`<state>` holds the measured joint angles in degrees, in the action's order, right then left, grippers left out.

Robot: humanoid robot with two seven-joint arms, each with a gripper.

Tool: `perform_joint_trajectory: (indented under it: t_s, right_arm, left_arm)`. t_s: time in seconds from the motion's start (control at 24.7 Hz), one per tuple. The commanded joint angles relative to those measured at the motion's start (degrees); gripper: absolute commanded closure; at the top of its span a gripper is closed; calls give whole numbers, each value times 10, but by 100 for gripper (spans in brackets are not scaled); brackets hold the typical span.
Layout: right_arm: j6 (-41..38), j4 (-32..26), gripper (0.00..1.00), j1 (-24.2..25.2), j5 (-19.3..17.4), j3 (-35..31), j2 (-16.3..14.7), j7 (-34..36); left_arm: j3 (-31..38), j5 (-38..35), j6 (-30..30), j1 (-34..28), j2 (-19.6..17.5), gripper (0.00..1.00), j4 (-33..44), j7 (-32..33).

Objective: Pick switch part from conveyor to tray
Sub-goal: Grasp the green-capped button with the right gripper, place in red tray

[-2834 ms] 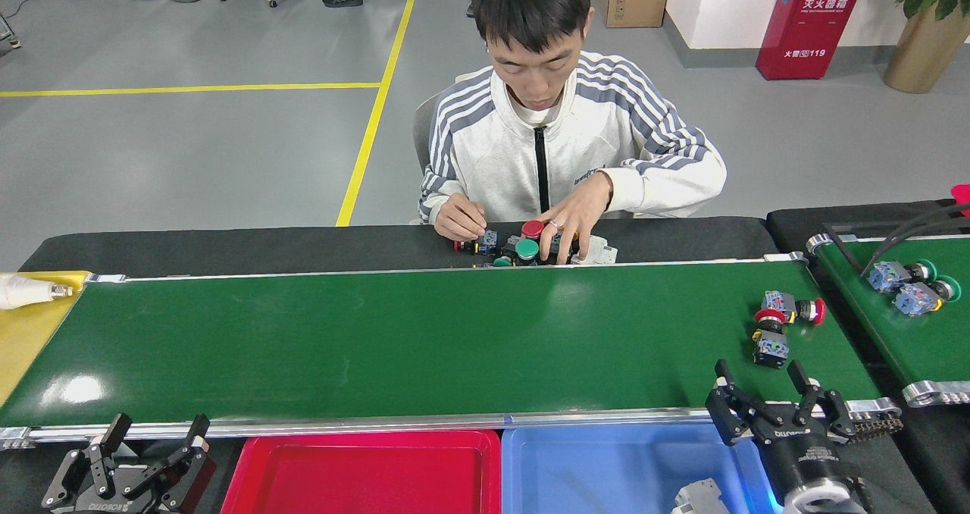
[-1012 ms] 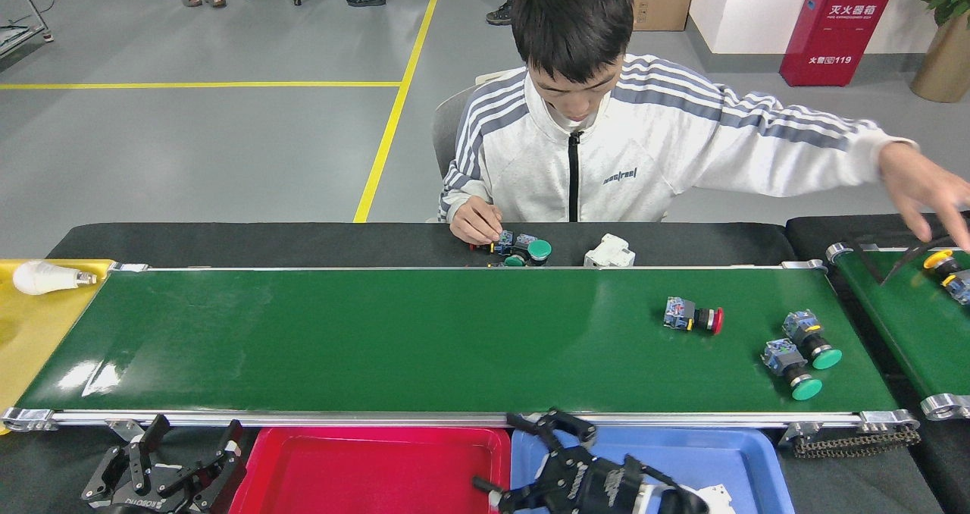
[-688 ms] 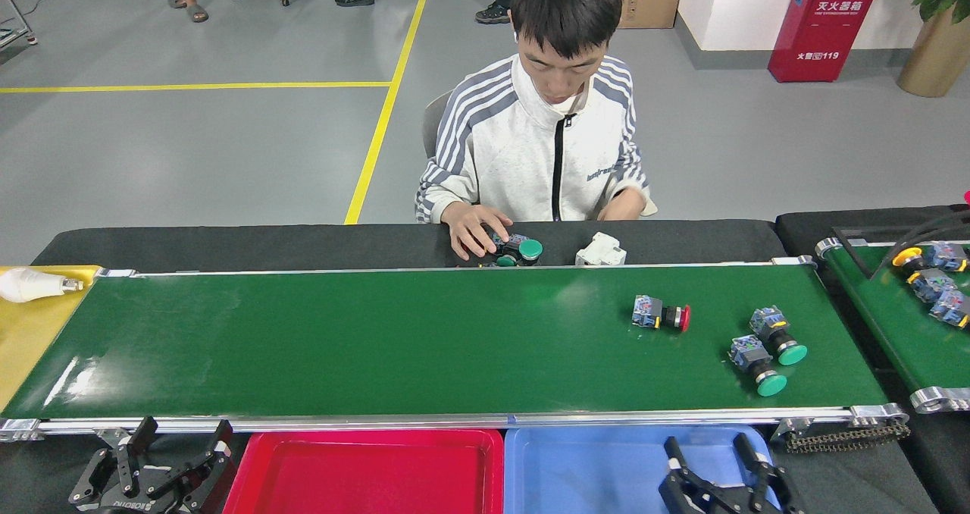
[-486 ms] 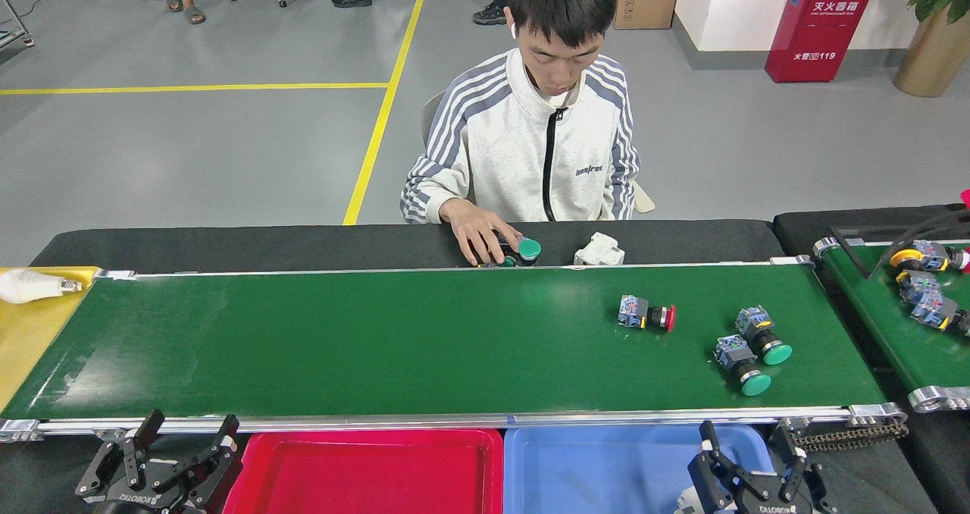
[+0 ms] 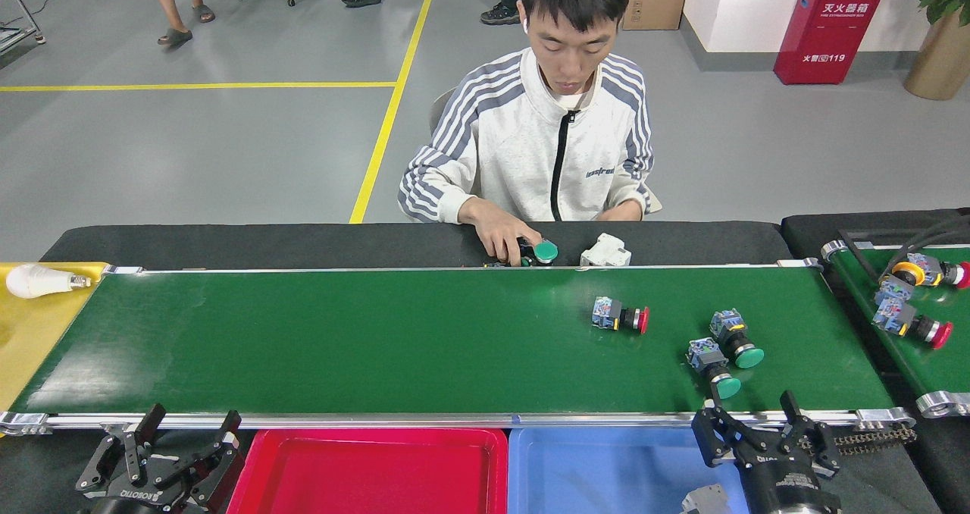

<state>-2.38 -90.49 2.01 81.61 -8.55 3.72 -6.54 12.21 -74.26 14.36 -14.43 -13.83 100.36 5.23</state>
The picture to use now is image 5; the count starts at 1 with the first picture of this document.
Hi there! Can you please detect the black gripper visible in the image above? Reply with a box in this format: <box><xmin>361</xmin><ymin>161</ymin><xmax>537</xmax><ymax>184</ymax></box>
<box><xmin>692</xmin><ymin>390</ymin><xmax>842</xmax><ymax>514</ymax></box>
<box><xmin>76</xmin><ymin>404</ymin><xmax>247</xmax><ymax>514</ymax></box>

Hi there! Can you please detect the green push button switch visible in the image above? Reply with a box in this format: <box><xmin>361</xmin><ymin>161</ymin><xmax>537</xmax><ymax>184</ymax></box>
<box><xmin>521</xmin><ymin>237</ymin><xmax>559</xmax><ymax>267</ymax></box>
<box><xmin>710</xmin><ymin>309</ymin><xmax>765</xmax><ymax>369</ymax></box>
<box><xmin>686</xmin><ymin>337</ymin><xmax>742</xmax><ymax>401</ymax></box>

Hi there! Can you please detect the green conveyor belt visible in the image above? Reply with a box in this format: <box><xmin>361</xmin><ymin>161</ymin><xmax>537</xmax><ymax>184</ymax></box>
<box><xmin>821</xmin><ymin>240</ymin><xmax>970</xmax><ymax>418</ymax></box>
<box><xmin>0</xmin><ymin>259</ymin><xmax>918</xmax><ymax>437</ymax></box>

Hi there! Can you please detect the blue plastic tray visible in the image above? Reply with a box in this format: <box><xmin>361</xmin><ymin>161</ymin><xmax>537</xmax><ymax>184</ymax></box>
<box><xmin>508</xmin><ymin>425</ymin><xmax>751</xmax><ymax>514</ymax></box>

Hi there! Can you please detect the red plastic tray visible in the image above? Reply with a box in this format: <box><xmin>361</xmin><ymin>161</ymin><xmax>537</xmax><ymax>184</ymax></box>
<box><xmin>226</xmin><ymin>427</ymin><xmax>508</xmax><ymax>514</ymax></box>

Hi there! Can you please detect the person's right hand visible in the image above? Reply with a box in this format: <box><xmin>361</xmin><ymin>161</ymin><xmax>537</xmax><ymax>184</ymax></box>
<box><xmin>459</xmin><ymin>198</ymin><xmax>543</xmax><ymax>266</ymax></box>

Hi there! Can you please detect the yellow plastic bin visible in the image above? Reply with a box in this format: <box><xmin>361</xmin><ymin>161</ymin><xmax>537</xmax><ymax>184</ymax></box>
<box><xmin>0</xmin><ymin>262</ymin><xmax>111</xmax><ymax>424</ymax></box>

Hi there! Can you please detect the black guide bar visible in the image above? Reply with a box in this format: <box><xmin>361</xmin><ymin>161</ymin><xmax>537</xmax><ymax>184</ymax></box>
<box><xmin>837</xmin><ymin>230</ymin><xmax>887</xmax><ymax>280</ymax></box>

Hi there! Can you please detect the white light bulb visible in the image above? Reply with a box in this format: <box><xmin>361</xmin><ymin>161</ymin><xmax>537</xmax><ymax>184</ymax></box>
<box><xmin>6</xmin><ymin>264</ymin><xmax>92</xmax><ymax>299</ymax></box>

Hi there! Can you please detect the gold plant pot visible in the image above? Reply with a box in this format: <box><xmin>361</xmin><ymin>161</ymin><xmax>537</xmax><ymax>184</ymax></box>
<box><xmin>903</xmin><ymin>10</ymin><xmax>970</xmax><ymax>102</ymax></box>

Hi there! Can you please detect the red fire extinguisher box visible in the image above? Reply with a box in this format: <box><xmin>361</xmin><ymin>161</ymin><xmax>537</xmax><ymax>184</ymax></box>
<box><xmin>773</xmin><ymin>0</ymin><xmax>892</xmax><ymax>86</ymax></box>

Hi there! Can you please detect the grey chair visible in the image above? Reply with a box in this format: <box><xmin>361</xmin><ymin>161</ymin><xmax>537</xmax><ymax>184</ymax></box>
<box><xmin>428</xmin><ymin>86</ymin><xmax>662</xmax><ymax>215</ymax></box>

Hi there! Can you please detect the black drive chain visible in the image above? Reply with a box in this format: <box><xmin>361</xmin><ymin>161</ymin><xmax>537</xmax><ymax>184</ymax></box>
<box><xmin>834</xmin><ymin>422</ymin><xmax>918</xmax><ymax>456</ymax></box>

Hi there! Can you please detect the black cable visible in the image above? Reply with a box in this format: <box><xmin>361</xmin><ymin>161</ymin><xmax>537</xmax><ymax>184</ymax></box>
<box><xmin>879</xmin><ymin>217</ymin><xmax>970</xmax><ymax>280</ymax></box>
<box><xmin>894</xmin><ymin>215</ymin><xmax>970</xmax><ymax>261</ymax></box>

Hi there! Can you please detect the metal rack frame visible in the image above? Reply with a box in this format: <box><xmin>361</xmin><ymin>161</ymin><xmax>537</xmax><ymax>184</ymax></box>
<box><xmin>0</xmin><ymin>0</ymin><xmax>45</xmax><ymax>52</ymax></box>

